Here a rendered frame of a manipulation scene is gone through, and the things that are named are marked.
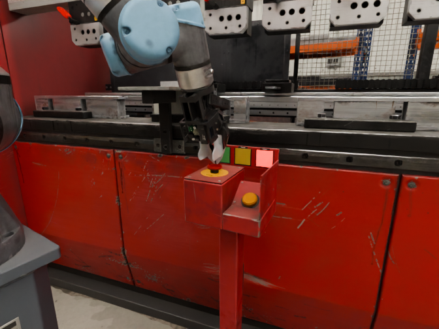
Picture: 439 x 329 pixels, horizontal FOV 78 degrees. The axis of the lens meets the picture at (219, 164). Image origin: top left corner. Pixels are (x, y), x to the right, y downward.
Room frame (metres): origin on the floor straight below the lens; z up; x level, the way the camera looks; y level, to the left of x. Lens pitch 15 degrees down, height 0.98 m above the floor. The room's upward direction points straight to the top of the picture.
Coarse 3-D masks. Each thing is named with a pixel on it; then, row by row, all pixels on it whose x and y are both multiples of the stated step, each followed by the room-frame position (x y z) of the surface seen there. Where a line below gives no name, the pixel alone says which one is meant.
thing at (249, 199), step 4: (244, 196) 0.64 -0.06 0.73; (248, 196) 0.64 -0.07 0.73; (252, 196) 0.64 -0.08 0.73; (256, 196) 0.64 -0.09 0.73; (244, 200) 0.63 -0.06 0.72; (248, 200) 0.63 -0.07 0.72; (252, 200) 0.63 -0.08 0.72; (256, 200) 0.63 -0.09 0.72; (244, 204) 0.63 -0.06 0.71; (248, 204) 0.62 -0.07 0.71; (252, 204) 0.62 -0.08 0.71
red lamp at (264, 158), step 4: (260, 152) 0.71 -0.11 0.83; (264, 152) 0.71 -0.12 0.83; (268, 152) 0.70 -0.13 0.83; (272, 152) 0.70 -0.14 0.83; (256, 156) 0.72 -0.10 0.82; (260, 156) 0.71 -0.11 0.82; (264, 156) 0.71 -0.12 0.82; (268, 156) 0.70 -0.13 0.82; (272, 156) 0.70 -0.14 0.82; (256, 160) 0.72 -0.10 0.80; (260, 160) 0.71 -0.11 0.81; (264, 160) 0.71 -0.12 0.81; (268, 160) 0.70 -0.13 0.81; (256, 164) 0.72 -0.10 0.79; (260, 164) 0.71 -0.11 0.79; (264, 164) 0.71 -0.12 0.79; (268, 164) 0.70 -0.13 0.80
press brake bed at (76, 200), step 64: (64, 192) 1.14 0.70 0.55; (128, 192) 1.02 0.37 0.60; (320, 192) 0.77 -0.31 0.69; (384, 192) 0.72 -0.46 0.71; (64, 256) 1.21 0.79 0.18; (128, 256) 1.04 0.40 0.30; (192, 256) 0.93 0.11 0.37; (256, 256) 0.84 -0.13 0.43; (320, 256) 0.77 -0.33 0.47; (384, 256) 0.71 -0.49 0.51; (192, 320) 0.94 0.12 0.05; (256, 320) 0.88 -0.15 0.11; (320, 320) 0.78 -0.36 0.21; (384, 320) 0.70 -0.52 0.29
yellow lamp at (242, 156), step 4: (236, 148) 0.74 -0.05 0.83; (240, 148) 0.74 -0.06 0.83; (236, 152) 0.74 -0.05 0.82; (240, 152) 0.74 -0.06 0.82; (244, 152) 0.73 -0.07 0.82; (248, 152) 0.73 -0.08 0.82; (236, 156) 0.74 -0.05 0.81; (240, 156) 0.73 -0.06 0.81; (244, 156) 0.73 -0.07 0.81; (248, 156) 0.73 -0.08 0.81; (236, 160) 0.74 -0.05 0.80; (240, 160) 0.73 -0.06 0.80; (244, 160) 0.73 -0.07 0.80; (248, 160) 0.73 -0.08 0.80; (248, 164) 0.73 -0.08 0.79
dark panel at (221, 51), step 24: (216, 48) 1.59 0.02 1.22; (240, 48) 1.54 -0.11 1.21; (264, 48) 1.50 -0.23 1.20; (288, 48) 1.45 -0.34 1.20; (144, 72) 1.75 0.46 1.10; (168, 72) 1.70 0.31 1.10; (216, 72) 1.59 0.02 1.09; (240, 72) 1.54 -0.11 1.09; (264, 72) 1.50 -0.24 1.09; (288, 72) 1.45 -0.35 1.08
